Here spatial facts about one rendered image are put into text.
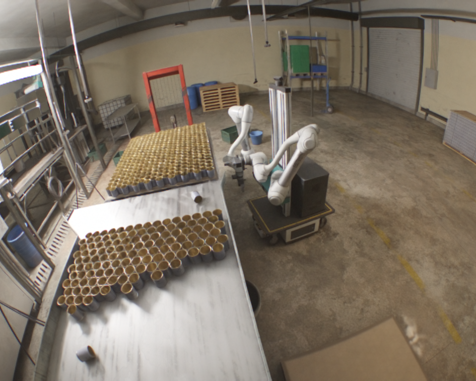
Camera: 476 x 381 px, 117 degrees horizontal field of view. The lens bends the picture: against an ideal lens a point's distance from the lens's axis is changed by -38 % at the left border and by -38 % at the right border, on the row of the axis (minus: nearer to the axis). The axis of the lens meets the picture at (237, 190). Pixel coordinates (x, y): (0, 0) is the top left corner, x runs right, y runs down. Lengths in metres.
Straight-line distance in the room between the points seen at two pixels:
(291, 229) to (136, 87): 9.76
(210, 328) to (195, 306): 0.15
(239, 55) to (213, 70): 1.37
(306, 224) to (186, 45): 9.44
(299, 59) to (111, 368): 10.57
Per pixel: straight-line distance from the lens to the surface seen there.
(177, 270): 1.33
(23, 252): 4.19
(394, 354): 2.32
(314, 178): 2.50
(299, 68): 10.54
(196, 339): 1.16
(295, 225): 2.66
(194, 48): 10.83
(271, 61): 11.40
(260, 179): 2.07
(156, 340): 1.22
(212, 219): 1.57
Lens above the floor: 2.13
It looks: 34 degrees down
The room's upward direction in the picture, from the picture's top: 7 degrees counter-clockwise
